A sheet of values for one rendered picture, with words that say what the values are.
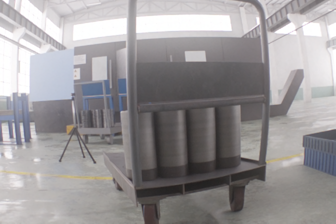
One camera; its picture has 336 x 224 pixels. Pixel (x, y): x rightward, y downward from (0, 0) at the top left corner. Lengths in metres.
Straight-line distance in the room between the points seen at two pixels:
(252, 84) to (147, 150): 0.47
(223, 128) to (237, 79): 0.25
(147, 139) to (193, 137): 0.19
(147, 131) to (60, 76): 6.56
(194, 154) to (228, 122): 0.19
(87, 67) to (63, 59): 0.73
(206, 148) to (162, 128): 0.20
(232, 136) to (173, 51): 6.25
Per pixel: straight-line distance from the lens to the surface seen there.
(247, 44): 7.93
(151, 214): 1.27
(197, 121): 1.29
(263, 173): 1.37
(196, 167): 1.31
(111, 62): 7.45
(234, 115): 1.35
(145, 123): 1.22
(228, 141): 1.35
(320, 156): 2.10
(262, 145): 1.31
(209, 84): 1.14
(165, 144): 1.25
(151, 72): 1.07
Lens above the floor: 0.55
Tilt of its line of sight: 2 degrees up
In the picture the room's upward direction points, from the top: 4 degrees counter-clockwise
